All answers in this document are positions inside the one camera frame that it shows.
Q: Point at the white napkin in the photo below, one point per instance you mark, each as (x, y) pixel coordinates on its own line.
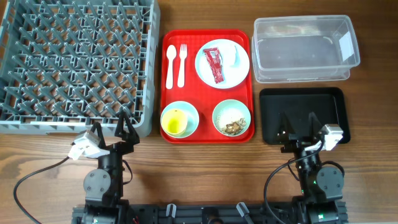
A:
(231, 55)

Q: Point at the yellow plastic cup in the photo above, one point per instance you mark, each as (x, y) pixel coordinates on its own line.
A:
(174, 122)

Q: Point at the grey dishwasher rack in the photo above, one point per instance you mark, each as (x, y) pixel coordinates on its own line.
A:
(66, 65)

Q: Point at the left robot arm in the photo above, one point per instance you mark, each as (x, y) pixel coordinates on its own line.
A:
(104, 185)

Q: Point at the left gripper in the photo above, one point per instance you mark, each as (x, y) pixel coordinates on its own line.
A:
(124, 148)

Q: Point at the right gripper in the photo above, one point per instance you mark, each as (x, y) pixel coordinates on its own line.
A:
(303, 142)

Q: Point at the cream plastic fork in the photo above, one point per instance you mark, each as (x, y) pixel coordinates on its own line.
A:
(181, 72)

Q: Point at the red ketchup packet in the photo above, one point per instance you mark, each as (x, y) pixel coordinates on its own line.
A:
(213, 57)

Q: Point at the black waste tray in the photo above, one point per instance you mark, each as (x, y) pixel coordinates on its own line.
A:
(328, 104)

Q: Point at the cream plastic spoon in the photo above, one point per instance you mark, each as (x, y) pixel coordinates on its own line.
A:
(171, 54)

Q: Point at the red serving tray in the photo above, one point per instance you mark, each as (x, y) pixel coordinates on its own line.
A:
(202, 96)

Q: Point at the light blue bowl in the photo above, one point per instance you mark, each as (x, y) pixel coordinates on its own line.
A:
(192, 114)

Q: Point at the food scraps and rice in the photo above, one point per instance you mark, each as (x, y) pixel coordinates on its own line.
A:
(230, 122)

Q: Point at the light blue plate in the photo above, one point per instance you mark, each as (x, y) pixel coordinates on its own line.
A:
(233, 76)

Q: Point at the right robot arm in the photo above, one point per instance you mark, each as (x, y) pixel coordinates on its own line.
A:
(321, 182)

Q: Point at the clear plastic bin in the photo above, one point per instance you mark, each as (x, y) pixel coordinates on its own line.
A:
(304, 49)

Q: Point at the green bowl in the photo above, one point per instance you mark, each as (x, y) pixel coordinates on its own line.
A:
(227, 104)

